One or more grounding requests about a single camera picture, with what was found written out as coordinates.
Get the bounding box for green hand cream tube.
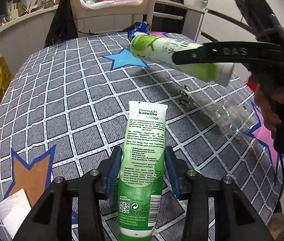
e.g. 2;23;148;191
118;101;167;240

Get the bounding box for clear plastic zip bag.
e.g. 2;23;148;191
178;84;249;137

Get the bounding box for green white lotion bottle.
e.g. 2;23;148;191
130;33;234;87

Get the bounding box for blue wrapper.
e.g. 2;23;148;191
127;21;151;42

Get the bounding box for person's right hand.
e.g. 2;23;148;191
254;87;284;131

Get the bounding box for white refrigerator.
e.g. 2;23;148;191
200;0;284;42

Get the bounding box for grey checked tablecloth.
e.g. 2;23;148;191
0;31;284;241

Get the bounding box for built-in black oven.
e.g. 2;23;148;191
151;3;187;34

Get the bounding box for black jacket on cart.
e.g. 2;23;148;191
44;0;78;48

